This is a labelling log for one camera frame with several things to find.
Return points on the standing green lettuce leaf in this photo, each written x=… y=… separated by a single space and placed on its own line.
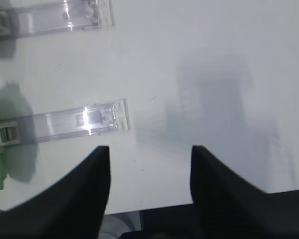
x=18 y=151

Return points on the clear holder patty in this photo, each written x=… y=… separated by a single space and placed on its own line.
x=55 y=16

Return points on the clear holder lettuce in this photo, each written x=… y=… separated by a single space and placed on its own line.
x=95 y=119

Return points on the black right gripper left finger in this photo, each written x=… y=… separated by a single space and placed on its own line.
x=72 y=208

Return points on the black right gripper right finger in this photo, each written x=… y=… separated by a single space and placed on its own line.
x=229 y=207

